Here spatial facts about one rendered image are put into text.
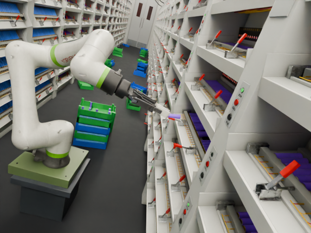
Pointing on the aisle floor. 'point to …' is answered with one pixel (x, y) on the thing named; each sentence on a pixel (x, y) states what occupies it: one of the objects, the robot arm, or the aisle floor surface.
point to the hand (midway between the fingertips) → (161, 110)
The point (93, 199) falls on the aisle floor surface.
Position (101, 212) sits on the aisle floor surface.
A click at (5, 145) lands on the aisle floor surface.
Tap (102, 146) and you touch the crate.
